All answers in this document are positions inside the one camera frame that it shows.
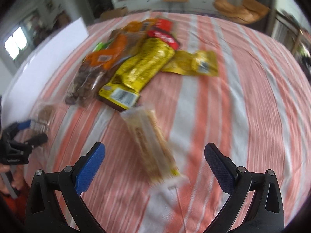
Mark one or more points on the person left hand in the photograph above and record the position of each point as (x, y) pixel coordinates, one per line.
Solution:
(18, 178)

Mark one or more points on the white storage box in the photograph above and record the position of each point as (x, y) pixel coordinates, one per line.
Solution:
(35, 72)

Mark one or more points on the small yellow foil packet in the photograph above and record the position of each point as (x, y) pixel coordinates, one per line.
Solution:
(188, 64)

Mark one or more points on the orange clear nut bag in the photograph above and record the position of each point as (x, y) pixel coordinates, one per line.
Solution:
(98, 67)

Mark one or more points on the striped pink white tablecloth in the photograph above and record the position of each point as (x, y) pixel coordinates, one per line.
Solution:
(256, 111)

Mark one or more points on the white tv cabinet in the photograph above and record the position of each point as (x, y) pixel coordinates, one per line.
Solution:
(175, 6)

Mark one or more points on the brown hawthorn cake packet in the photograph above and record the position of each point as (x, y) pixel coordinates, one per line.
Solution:
(43, 118)

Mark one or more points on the orange lounge chair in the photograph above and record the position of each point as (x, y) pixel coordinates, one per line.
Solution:
(250, 11)

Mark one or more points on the yellow foil snack bag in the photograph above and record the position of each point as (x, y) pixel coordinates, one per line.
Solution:
(124, 88)

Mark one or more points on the green label snack bag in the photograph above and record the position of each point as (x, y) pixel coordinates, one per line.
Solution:
(102, 46)

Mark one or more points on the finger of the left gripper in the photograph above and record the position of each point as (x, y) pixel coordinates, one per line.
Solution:
(37, 140)
(16, 127)

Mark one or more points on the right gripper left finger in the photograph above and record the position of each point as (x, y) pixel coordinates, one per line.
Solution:
(43, 212)

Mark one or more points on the orange peanut snack bag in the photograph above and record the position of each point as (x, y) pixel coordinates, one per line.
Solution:
(140, 27)

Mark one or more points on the small wooden bench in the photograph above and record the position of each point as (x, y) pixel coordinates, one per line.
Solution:
(170, 4)

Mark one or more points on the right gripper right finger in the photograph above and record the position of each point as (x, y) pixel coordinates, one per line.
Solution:
(265, 213)

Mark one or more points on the cardboard box on floor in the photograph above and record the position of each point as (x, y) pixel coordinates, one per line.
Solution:
(115, 13)

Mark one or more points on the red label snack bag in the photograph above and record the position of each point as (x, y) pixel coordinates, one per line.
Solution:
(164, 29)

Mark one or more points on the long biscuit stick packet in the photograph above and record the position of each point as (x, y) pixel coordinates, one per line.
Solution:
(155, 152)

